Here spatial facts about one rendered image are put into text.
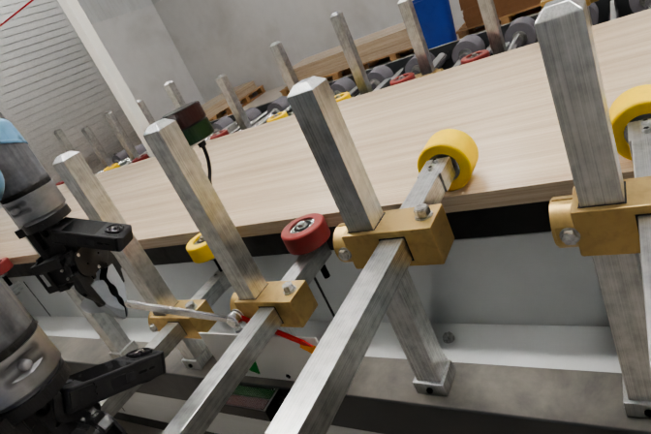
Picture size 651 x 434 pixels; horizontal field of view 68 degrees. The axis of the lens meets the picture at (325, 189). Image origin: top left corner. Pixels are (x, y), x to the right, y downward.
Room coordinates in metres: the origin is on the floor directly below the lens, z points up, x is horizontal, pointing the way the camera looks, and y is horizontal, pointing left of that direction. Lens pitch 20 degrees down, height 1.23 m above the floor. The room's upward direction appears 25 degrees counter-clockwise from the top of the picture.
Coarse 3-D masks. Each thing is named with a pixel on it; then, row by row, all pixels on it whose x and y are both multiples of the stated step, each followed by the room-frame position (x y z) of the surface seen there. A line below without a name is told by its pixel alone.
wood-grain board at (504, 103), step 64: (512, 64) 1.12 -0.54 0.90; (640, 64) 0.78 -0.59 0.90; (256, 128) 1.77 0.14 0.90; (384, 128) 1.09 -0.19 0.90; (448, 128) 0.90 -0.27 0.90; (512, 128) 0.76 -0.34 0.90; (64, 192) 2.38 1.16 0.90; (128, 192) 1.70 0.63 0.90; (256, 192) 1.05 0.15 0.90; (320, 192) 0.88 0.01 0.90; (384, 192) 0.75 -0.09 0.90; (448, 192) 0.65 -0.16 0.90; (512, 192) 0.58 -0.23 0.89; (0, 256) 1.62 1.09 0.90
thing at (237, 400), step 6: (234, 396) 0.68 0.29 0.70; (240, 396) 0.67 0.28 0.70; (228, 402) 0.67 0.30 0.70; (234, 402) 0.67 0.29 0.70; (240, 402) 0.66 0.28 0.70; (246, 402) 0.65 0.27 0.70; (252, 402) 0.65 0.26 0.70; (258, 402) 0.64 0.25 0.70; (264, 402) 0.64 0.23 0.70; (258, 408) 0.63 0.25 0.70
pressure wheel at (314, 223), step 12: (312, 216) 0.77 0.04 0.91; (288, 228) 0.77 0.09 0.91; (300, 228) 0.74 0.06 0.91; (312, 228) 0.72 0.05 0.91; (324, 228) 0.73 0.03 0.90; (288, 240) 0.73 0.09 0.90; (300, 240) 0.71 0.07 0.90; (312, 240) 0.71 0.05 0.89; (324, 240) 0.72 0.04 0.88; (300, 252) 0.72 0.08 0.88; (324, 276) 0.75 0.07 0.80
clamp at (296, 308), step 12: (264, 288) 0.67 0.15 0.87; (276, 288) 0.66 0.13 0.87; (300, 288) 0.63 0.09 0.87; (240, 300) 0.67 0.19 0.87; (252, 300) 0.65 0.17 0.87; (264, 300) 0.64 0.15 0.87; (276, 300) 0.62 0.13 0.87; (288, 300) 0.61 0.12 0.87; (300, 300) 0.62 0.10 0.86; (312, 300) 0.64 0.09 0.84; (252, 312) 0.66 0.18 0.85; (288, 312) 0.61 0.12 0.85; (300, 312) 0.61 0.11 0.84; (312, 312) 0.63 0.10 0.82; (288, 324) 0.62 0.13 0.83; (300, 324) 0.60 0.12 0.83
